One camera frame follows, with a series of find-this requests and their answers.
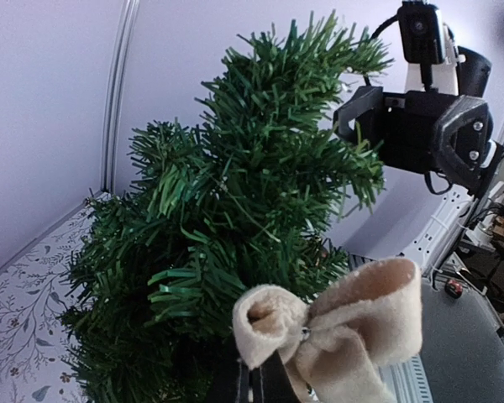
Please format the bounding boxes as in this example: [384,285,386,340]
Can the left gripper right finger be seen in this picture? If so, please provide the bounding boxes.
[255,352,300,403]

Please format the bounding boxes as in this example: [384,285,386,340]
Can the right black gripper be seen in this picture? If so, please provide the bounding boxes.
[333,86,489,187]

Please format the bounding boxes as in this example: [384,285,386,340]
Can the right aluminium frame post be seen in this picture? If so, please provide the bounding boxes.
[101,0,140,193]

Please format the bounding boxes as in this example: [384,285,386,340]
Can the small green christmas tree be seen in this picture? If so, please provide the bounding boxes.
[61,15,389,402]

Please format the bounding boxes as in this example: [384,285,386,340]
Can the beige burlap bow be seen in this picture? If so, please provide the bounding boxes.
[233,258,423,402]

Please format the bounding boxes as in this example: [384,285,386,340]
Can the floral table mat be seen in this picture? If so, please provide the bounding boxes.
[0,206,92,402]

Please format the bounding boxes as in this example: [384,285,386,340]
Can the red tape measure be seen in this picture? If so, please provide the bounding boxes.
[444,280,463,300]

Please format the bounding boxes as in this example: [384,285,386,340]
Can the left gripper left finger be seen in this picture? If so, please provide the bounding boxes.
[207,358,254,403]

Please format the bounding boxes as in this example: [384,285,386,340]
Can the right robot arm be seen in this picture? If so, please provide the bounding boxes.
[331,46,501,268]

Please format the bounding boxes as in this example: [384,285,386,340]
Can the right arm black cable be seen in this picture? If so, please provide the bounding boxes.
[360,14,402,87]

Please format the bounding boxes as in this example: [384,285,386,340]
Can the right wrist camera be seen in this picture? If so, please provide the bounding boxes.
[396,1,446,65]

